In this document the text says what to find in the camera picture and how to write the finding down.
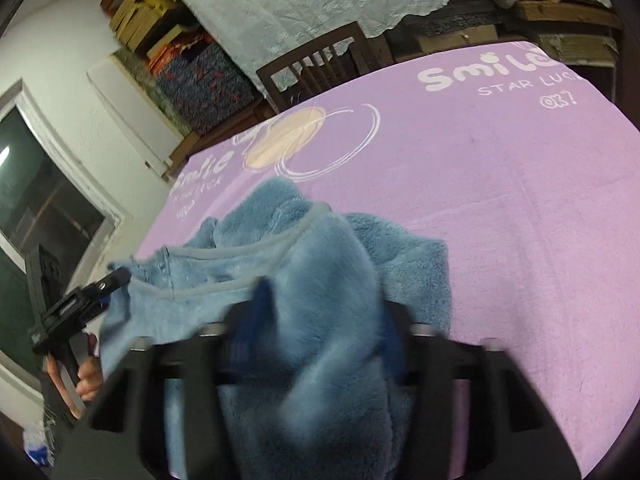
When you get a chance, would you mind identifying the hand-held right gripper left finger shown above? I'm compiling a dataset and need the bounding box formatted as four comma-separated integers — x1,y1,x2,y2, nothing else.
55,277,275,480

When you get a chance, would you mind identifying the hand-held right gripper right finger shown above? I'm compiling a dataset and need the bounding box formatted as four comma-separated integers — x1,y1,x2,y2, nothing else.
382,301,583,480

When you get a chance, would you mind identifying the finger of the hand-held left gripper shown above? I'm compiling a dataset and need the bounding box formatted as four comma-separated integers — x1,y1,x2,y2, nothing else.
92,267,132,302

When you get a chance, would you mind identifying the blue fleece jacket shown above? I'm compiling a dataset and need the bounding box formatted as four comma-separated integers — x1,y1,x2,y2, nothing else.
99,177,453,480

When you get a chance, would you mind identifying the person's left hand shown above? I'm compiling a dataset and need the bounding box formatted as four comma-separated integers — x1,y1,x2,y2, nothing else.
45,332,104,419

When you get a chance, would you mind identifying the white framed glass door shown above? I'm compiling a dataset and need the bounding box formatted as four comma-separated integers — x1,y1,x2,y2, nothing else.
0,79,125,413

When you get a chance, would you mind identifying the blue white plastic bag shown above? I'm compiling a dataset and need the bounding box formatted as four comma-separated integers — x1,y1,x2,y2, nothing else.
21,419,57,467

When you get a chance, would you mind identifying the white board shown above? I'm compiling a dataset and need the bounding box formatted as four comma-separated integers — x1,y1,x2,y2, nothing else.
86,55,185,177

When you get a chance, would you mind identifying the purple printed blanket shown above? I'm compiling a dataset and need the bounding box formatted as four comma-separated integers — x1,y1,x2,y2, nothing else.
135,39,640,480

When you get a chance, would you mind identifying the low brown cabinet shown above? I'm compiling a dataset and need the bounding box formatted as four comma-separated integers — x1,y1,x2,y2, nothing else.
167,99,277,172

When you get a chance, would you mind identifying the patterned fabric storage box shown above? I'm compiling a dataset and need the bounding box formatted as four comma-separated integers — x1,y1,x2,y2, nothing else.
187,42,262,117
155,67,221,135

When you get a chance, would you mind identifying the orange patterned box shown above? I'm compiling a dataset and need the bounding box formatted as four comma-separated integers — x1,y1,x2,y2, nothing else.
146,30,212,75

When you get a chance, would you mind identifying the stack of woven yellow baskets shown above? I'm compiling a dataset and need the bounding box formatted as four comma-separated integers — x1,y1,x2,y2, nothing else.
109,0,177,52

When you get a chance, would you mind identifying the dark wooden chair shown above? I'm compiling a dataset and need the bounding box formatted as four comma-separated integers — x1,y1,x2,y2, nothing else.
256,22,382,114

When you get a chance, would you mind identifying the white lace cloth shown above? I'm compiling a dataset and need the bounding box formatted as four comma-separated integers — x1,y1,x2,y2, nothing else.
150,0,558,95

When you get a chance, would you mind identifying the wicker drawer chest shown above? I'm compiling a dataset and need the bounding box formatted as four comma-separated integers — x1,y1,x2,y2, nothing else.
515,0,621,68

